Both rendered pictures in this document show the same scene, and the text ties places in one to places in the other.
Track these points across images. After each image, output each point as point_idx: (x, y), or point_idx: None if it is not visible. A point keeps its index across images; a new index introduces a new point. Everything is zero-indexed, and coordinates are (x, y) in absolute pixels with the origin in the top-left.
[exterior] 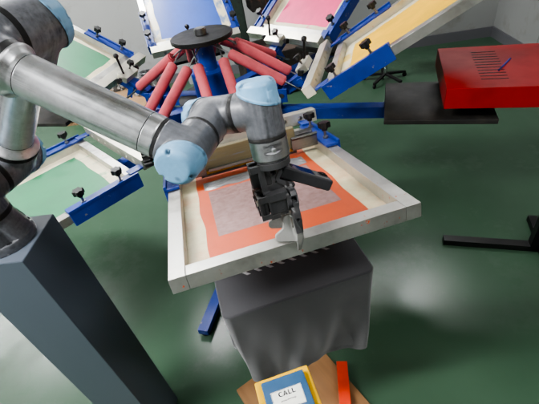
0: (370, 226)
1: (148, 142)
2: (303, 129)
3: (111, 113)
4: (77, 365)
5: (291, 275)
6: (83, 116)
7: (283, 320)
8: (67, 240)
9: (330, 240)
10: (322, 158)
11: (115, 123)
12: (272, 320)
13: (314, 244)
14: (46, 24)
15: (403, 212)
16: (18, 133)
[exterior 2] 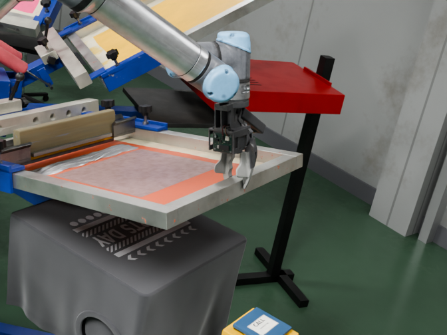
0: (279, 171)
1: (204, 64)
2: (115, 115)
3: (180, 37)
4: None
5: (180, 252)
6: (159, 36)
7: (181, 304)
8: None
9: (259, 182)
10: (151, 143)
11: (183, 45)
12: (175, 302)
13: (251, 185)
14: None
15: (295, 161)
16: None
